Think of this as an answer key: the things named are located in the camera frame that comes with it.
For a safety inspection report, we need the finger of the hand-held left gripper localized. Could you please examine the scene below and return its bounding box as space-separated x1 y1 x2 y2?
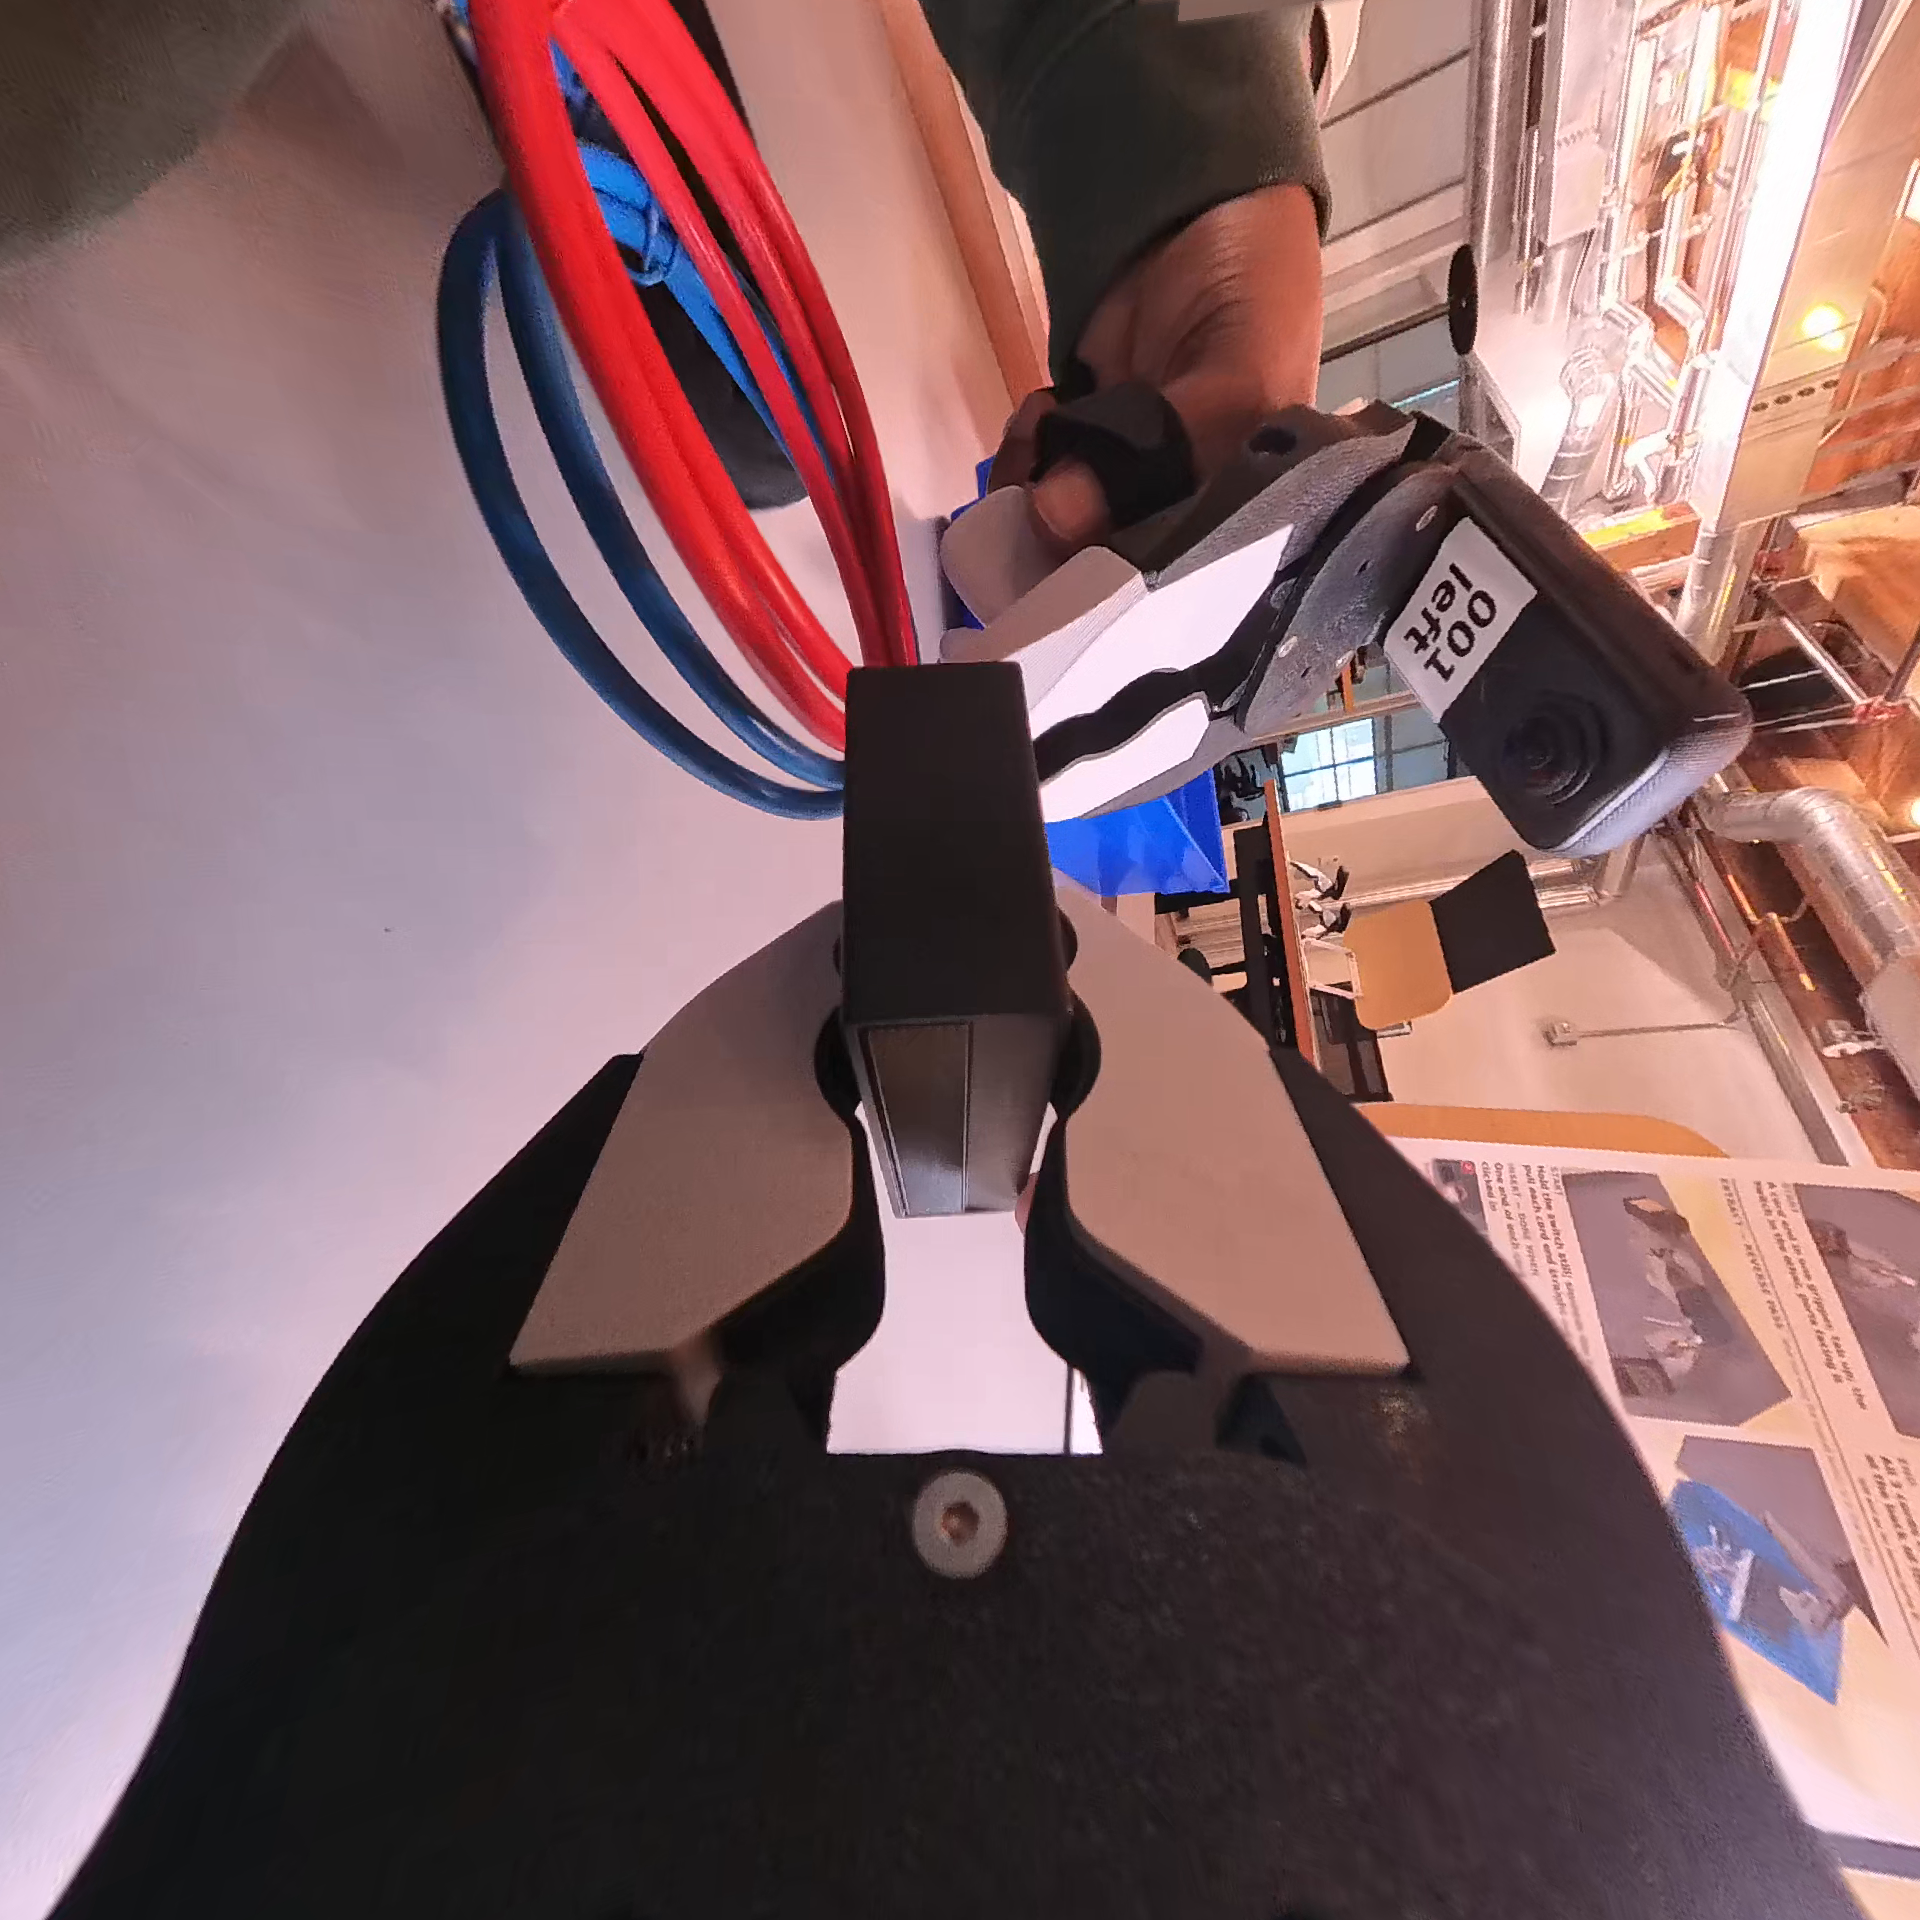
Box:
940 521 1307 740
1038 693 1255 825

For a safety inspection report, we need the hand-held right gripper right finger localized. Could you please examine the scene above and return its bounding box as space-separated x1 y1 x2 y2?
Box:
1020 895 1415 1455

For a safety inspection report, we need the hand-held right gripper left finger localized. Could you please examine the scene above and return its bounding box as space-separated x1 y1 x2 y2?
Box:
510 902 893 1448

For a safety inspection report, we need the black network switch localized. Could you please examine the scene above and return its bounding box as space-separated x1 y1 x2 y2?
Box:
838 662 1077 1221

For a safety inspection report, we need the red ethernet cable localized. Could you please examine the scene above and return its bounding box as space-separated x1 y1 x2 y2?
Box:
465 0 921 752

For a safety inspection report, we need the person's left forearm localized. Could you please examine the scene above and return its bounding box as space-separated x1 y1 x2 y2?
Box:
921 0 1338 376

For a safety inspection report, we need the person's left hand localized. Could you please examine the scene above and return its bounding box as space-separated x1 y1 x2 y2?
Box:
990 188 1327 549

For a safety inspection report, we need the blue plastic bin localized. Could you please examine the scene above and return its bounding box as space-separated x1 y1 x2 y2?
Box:
949 457 1226 902

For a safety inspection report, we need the black metal rack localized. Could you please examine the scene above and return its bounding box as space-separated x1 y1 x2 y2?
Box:
1223 778 1397 1103

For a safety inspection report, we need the wooden chair black backrest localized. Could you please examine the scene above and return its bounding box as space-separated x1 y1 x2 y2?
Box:
1340 852 1556 1037

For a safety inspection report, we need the printed instruction sheet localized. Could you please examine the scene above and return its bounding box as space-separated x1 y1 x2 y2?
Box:
1388 1140 1920 1876

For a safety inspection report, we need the silver ventilation duct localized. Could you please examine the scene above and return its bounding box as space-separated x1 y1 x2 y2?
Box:
1695 783 1920 1097

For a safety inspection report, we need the blue ethernet cable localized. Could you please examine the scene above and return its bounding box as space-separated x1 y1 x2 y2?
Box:
439 0 847 823

